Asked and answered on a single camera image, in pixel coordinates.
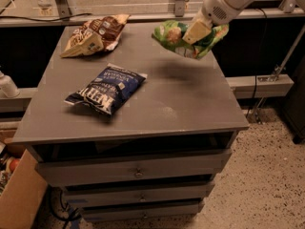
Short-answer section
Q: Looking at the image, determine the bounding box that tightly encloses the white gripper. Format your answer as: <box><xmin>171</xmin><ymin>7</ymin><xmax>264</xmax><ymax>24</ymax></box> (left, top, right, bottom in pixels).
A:
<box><xmin>182</xmin><ymin>0</ymin><xmax>246</xmax><ymax>45</ymax></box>

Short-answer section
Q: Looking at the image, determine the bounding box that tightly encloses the green rice chip bag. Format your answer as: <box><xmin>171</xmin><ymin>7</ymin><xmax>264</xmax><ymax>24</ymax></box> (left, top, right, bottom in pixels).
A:
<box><xmin>152</xmin><ymin>20</ymin><xmax>229</xmax><ymax>60</ymax></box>

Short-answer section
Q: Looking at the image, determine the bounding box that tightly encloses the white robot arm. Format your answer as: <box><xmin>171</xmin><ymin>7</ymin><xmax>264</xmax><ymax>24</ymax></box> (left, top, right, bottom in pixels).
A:
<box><xmin>182</xmin><ymin>0</ymin><xmax>305</xmax><ymax>45</ymax></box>

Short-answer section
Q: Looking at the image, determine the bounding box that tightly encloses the brown chip bag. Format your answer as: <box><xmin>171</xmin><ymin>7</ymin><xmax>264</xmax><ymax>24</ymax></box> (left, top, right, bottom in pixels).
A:
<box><xmin>60</xmin><ymin>14</ymin><xmax>130</xmax><ymax>58</ymax></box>

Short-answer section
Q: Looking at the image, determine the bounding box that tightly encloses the blue kettle chip bag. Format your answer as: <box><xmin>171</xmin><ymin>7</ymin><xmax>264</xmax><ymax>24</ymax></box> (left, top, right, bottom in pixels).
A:
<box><xmin>65</xmin><ymin>63</ymin><xmax>147</xmax><ymax>115</ymax></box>

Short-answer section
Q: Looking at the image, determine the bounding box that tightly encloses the top grey drawer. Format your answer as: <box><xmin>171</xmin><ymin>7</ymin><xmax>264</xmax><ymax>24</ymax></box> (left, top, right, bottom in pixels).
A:
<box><xmin>36</xmin><ymin>149</ymin><xmax>232</xmax><ymax>187</ymax></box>

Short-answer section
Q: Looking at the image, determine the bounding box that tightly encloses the grey drawer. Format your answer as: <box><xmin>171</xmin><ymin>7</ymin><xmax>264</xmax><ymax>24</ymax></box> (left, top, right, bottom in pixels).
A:
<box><xmin>36</xmin><ymin>149</ymin><xmax>232</xmax><ymax>187</ymax></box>
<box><xmin>82</xmin><ymin>200</ymin><xmax>203</xmax><ymax>222</ymax></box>
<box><xmin>64</xmin><ymin>181</ymin><xmax>214</xmax><ymax>208</ymax></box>

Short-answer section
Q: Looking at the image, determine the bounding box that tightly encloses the grey drawer cabinet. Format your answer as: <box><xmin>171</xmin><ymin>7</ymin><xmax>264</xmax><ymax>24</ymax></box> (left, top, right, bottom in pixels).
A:
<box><xmin>14</xmin><ymin>23</ymin><xmax>248</xmax><ymax>215</ymax></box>

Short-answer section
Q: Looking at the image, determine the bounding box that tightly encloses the middle grey drawer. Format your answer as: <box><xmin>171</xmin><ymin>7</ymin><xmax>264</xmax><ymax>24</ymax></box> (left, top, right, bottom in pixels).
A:
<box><xmin>64</xmin><ymin>181</ymin><xmax>214</xmax><ymax>208</ymax></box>

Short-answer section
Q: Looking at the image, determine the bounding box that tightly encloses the bottom grey drawer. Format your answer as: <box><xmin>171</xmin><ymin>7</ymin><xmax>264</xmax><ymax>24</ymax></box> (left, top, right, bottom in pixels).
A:
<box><xmin>82</xmin><ymin>200</ymin><xmax>203</xmax><ymax>222</ymax></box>

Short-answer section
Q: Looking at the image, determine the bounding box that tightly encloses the white pipe fitting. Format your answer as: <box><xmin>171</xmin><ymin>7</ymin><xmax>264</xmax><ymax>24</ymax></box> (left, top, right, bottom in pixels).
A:
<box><xmin>0</xmin><ymin>71</ymin><xmax>20</xmax><ymax>98</ymax></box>

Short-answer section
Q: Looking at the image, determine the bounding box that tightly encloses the red round object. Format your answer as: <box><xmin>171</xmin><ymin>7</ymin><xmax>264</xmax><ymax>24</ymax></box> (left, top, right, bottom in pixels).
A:
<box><xmin>9</xmin><ymin>158</ymin><xmax>20</xmax><ymax>173</ymax></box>

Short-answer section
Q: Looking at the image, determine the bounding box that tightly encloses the cardboard box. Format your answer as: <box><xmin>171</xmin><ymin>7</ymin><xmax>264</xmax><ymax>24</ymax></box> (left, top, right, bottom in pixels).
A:
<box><xmin>0</xmin><ymin>151</ymin><xmax>47</xmax><ymax>229</ymax></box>

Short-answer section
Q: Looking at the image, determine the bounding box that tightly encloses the metal railing frame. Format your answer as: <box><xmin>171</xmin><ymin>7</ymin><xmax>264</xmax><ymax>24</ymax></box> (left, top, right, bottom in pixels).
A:
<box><xmin>0</xmin><ymin>0</ymin><xmax>304</xmax><ymax>27</ymax></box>

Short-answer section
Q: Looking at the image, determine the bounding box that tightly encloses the black cable on railing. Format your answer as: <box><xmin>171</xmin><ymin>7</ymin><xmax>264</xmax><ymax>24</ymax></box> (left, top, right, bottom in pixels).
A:
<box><xmin>0</xmin><ymin>12</ymin><xmax>93</xmax><ymax>23</ymax></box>

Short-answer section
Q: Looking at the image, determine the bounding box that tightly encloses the black floor cable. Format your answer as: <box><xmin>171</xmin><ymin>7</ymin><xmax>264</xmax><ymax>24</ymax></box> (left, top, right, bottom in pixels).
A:
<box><xmin>47</xmin><ymin>188</ymin><xmax>83</xmax><ymax>229</ymax></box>

